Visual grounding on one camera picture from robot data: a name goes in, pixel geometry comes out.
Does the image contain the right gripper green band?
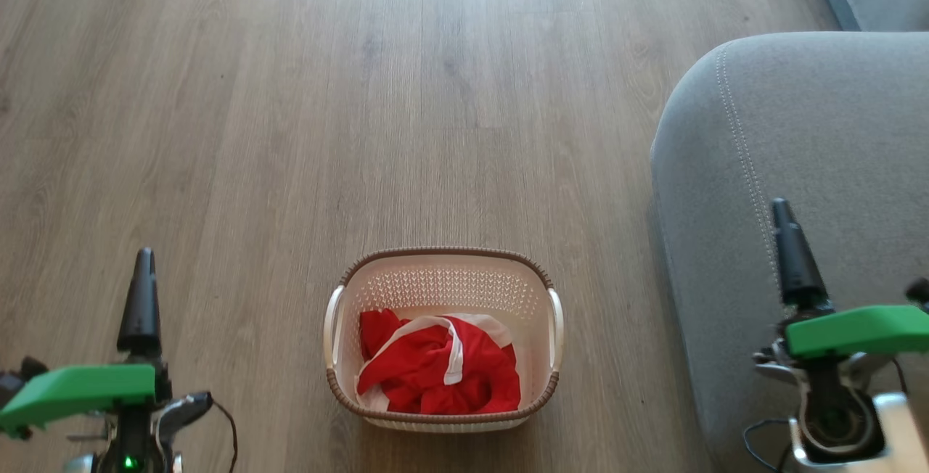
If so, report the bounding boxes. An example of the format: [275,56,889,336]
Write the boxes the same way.
[753,198,929,461]

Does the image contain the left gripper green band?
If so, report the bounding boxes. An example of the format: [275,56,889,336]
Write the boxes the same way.
[0,247,216,458]

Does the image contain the red and white garment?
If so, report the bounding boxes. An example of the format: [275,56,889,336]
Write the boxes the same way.
[357,309,522,415]

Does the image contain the red and white cloth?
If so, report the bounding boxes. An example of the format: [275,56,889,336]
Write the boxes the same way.
[356,313,516,413]

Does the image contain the grey fabric sofa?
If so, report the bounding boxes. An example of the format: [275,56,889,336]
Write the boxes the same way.
[650,32,929,473]

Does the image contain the white plastic laundry basket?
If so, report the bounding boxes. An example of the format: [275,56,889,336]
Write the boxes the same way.
[324,247,565,434]

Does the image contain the thin black cable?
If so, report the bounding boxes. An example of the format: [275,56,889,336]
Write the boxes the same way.
[743,418,793,473]
[210,399,240,473]

